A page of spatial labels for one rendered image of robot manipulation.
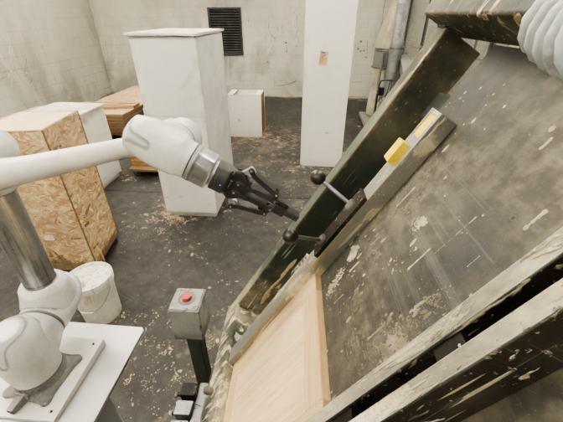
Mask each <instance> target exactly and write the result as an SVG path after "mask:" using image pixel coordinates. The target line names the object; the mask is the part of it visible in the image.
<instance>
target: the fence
mask: <svg viewBox="0 0 563 422"><path fill-rule="evenodd" d="M431 113H432V114H433V115H434V116H436V118H435V119H434V120H433V121H432V123H431V124H430V125H429V126H428V127H427V128H426V129H425V130H424V131H423V133H422V134H421V135H420V136H419V137H418V138H417V137H416V136H415V135H414V133H415V131H416V130H417V129H418V128H419V126H420V125H421V124H422V123H423V122H424V120H425V119H426V118H427V117H428V116H429V115H430V114H431ZM456 125H457V124H456V123H455V122H453V121H451V120H450V119H448V118H447V117H446V116H444V115H443V114H442V113H440V112H439V111H437V110H436V109H434V108H431V110H430V111H429V112H428V113H427V114H426V116H425V117H424V118H423V119H422V121H421V122H420V123H419V124H418V126H417V127H416V128H415V129H414V131H413V132H412V133H411V134H410V135H409V136H408V137H407V138H406V139H405V141H406V142H408V143H409V145H410V146H411V147H410V148H409V149H408V151H407V152H406V153H405V154H404V155H403V157H402V158H401V159H400V160H399V161H398V162H397V163H396V164H395V165H394V166H393V165H392V164H390V163H388V162H387V163H386V164H385V165H384V166H383V167H382V168H381V169H380V171H379V172H378V173H377V174H376V176H375V177H374V178H373V179H372V181H371V182H370V183H369V184H368V186H367V187H366V188H365V189H364V193H365V195H366V198H367V201H366V202H365V203H364V205H363V206H362V207H361V208H360V209H359V211H358V212H357V213H356V214H355V215H354V216H353V217H352V218H351V219H350V220H349V222H348V223H347V224H346V225H345V226H344V227H343V229H342V230H341V231H340V232H339V233H338V235H337V236H336V237H335V238H334V239H333V241H332V242H331V243H330V244H329V245H328V247H327V248H326V249H325V250H324V251H323V252H322V254H320V256H318V258H317V257H315V256H314V250H313V252H312V253H311V254H310V255H309V256H308V257H307V258H306V259H305V261H304V262H303V263H302V264H301V266H300V267H299V268H298V269H297V271H296V272H295V273H294V274H293V275H292V277H291V278H290V279H289V280H288V282H287V283H286V284H285V285H284V286H283V287H282V288H281V289H280V291H279V292H278V293H277V294H276V296H275V297H274V298H273V299H272V300H271V302H270V303H269V304H268V305H267V307H266V308H265V309H264V310H263V312H262V313H261V314H260V315H259V316H258V317H257V318H256V319H255V321H254V322H253V323H252V324H251V326H250V327H249V328H248V329H247V330H246V332H245V333H244V334H243V335H242V337H241V338H240V339H239V340H238V342H237V343H236V344H235V345H234V346H233V347H232V348H231V349H230V357H229V362H228V363H232V364H235V363H236V362H237V361H238V360H239V359H240V357H241V356H242V355H243V354H244V353H245V351H246V350H247V349H248V348H249V347H250V346H251V345H252V343H253V342H254V341H255V340H256V339H257V338H258V337H259V336H260V335H261V334H262V333H263V332H264V331H265V329H266V328H267V327H268V326H269V325H270V324H271V322H272V321H273V320H274V319H275V318H276V317H277V315H278V314H279V313H280V312H281V311H282V310H283V308H284V307H285V306H286V305H287V304H288V303H289V302H290V300H291V299H292V298H293V297H294V296H295V295H296V294H297V293H298V292H299V291H300V290H301V289H302V287H303V286H304V285H305V284H306V283H307V282H308V280H309V279H310V278H311V277H312V276H313V275H314V274H318V275H321V274H322V273H323V272H324V271H325V270H326V269H327V268H328V267H329V266H330V265H331V264H332V263H333V262H334V261H335V260H336V259H337V257H338V256H339V255H340V254H341V253H342V252H343V251H344V249H345V248H346V247H347V246H348V245H349V244H350V243H351V242H352V240H353V239H354V238H355V237H356V236H357V235H358V234H359V232H360V231H361V230H362V229H363V228H364V227H365V226H366V225H367V224H368V222H369V221H370V220H371V219H372V218H373V217H374V216H375V215H376V214H377V213H378V212H379V211H380V210H381V209H382V208H383V206H384V205H385V204H386V203H387V202H388V201H389V200H390V198H391V197H392V196H393V195H394V194H395V193H396V192H397V191H398V190H399V188H400V187H401V186H402V185H403V184H404V183H405V182H406V180H407V179H408V178H409V177H410V176H411V175H412V174H413V173H414V171H415V170H416V169H417V168H418V167H419V166H420V165H421V164H422V163H423V162H424V161H425V160H426V159H427V158H428V157H429V156H430V154H431V153H432V152H433V151H434V150H435V149H436V148H437V146H438V145H439V144H440V143H441V142H442V141H443V140H444V139H445V137H446V136H447V135H448V134H449V133H450V132H451V131H452V129H453V128H454V127H455V126H456Z"/></svg>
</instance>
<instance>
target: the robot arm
mask: <svg viewBox="0 0 563 422"><path fill-rule="evenodd" d="M202 140H203V138H202V134H201V130H200V128H199V126H198V125H197V124H196V123H195V122H194V121H192V120H190V119H188V118H184V117H179V118H174V119H173V118H169V119H167V120H164V121H160V120H159V119H157V118H154V117H150V116H141V115H136V116H134V117H133V118H132V119H131V120H130V121H129V122H128V123H127V125H126V127H125V129H124V131H123V134H122V138H118V139H114V140H110V141H104V142H97V143H91V144H87V145H82V146H77V147H69V148H64V149H59V150H54V151H50V152H41V153H36V154H32V155H27V156H21V157H20V156H19V146H18V143H17V141H16V140H15V139H14V138H13V136H11V135H10V134H9V133H7V132H6V131H4V130H1V129H0V246H1V248H2V250H3V252H4V254H5V255H6V256H7V258H8V261H9V262H10V264H11V266H12V267H13V269H14V271H15V273H16V274H17V276H18V278H19V279H20V281H21V284H20V286H19V288H18V299H19V310H20V311H21V312H20V313H19V314H18V315H17V316H11V317H9V318H7V319H5V320H3V321H2V322H0V377H1V378H2V379H3V380H4V381H5V382H6V383H8V384H10V386H8V387H7V388H6V389H5V390H4V391H3V393H2V396H3V397H4V398H5V399H13V401H12V402H11V404H10V405H9V406H8V408H7V412H8V413H10V414H16V413H17V412H18V411H19V410H20V409H21V408H22V407H23V406H24V405H25V404H26V403H27V402H32V403H36V404H39V405H40V406H41V407H46V406H48V405H49V404H50V403H51V401H52V398H53V397H54V395H55V393H56V392H57V391H58V389H59V388H60V386H61V385H62V384H63V382H64V381H65V380H66V379H67V378H68V376H69V375H70V373H71V372H72V371H73V369H74V368H75V367H76V366H77V365H78V364H79V363H80V362H81V361H82V357H81V355H80V354H67V353H62V352H61V351H60V350H59V348H60V344H61V339H62V336H63V331H64V329H65V328H66V327H67V325H68V324H69V322H70V320H71V318H72V316H73V315H74V314H75V311H76V309H77V307H78V305H79V303H80V299H81V296H82V285H81V283H80V280H79V278H78V277H77V276H75V275H73V274H71V273H69V272H66V271H62V270H58V269H54V267H53V265H52V263H51V261H50V259H49V257H48V255H47V252H46V250H45V248H44V246H43V244H42V242H41V240H40V237H39V235H38V233H37V231H36V229H35V227H34V224H33V222H32V220H31V218H30V217H29V215H28V211H27V209H26V208H25V206H24V204H23V201H22V199H21V197H20V195H19V193H18V190H17V187H18V185H22V184H25V183H31V182H36V181H39V180H43V179H46V178H52V177H56V176H59V175H63V174H66V173H70V172H75V171H79V170H82V169H86V168H88V167H94V166H98V165H101V164H104V163H108V162H114V161H117V160H121V159H124V158H129V157H137V158H138V159H139V160H141V161H143V162H145V163H146V164H148V165H149V166H151V167H154V168H156V169H157V170H159V171H162V172H165V173H167V174H170V175H175V176H178V177H181V178H183V179H184V180H186V181H189V182H191V183H193V184H195V185H197V186H199V187H201V188H203V187H204V186H205V184H207V185H208V187H207V188H210V189H212V190H214V191H215V192H217V193H222V194H224V195H225V197H226V198H227V199H228V200H229V206H228V208H237V209H241V210H244V211H247V212H251V213H253V214H259V215H262V216H266V214H268V213H270V212H272V213H274V214H277V215H278V216H280V217H282V216H283V215H284V216H286V217H288V218H289V219H291V220H293V221H295V222H297V220H298V219H299V211H297V210H296V209H294V208H291V207H289V203H287V202H285V201H284V200H282V199H280V198H279V190H278V189H277V188H276V187H275V186H273V185H272V184H271V183H270V182H269V181H268V180H266V179H265V178H264V177H263V176H262V175H261V174H259V173H258V172H257V170H256V168H255V166H254V165H250V167H249V168H247V169H246V170H243V169H239V168H236V167H234V166H232V165H230V164H229V163H227V162H225V161H223V160H221V161H218V160H219V158H220V155H218V154H217V153H215V152H212V151H210V150H209V149H207V148H205V147H204V146H201V145H202ZM247 175H248V176H249V177H252V178H253V179H254V180H255V181H256V182H257V183H259V184H260V185H261V186H262V187H263V188H264V189H263V188H260V187H258V186H257V185H255V184H254V183H253V182H251V181H250V179H249V178H248V176H247ZM256 195H257V196H256ZM258 196H259V197H258ZM237 198H241V199H243V200H245V201H249V202H251V203H247V202H245V201H241V200H237ZM267 201H268V202H267Z"/></svg>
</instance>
